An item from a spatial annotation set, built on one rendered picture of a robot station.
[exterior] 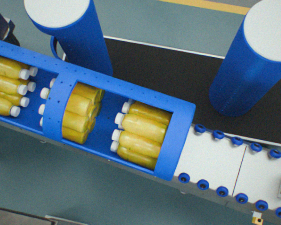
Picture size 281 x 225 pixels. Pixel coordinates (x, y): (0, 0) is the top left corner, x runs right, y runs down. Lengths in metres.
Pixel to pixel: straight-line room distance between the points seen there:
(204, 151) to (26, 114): 0.72
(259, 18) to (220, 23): 1.17
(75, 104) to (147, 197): 1.22
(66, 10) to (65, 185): 1.24
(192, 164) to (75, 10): 0.78
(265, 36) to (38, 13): 0.92
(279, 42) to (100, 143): 0.80
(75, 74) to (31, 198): 1.37
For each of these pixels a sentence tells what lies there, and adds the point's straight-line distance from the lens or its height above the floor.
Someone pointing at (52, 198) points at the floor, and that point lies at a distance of 2.42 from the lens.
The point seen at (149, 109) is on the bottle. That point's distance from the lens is 1.26.
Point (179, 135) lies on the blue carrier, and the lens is 1.13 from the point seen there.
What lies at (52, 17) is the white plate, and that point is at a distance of 1.56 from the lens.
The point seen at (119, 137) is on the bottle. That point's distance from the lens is 1.25.
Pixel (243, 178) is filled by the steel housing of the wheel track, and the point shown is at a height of 0.93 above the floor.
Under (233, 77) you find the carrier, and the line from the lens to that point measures 1.78.
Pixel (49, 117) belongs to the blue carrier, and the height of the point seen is 1.20.
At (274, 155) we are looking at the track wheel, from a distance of 1.45.
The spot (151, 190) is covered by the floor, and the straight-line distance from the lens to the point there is 2.34.
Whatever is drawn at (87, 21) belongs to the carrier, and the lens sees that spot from 1.60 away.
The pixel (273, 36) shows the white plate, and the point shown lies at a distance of 1.53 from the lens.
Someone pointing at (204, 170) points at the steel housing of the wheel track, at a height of 0.93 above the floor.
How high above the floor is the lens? 2.34
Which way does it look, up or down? 75 degrees down
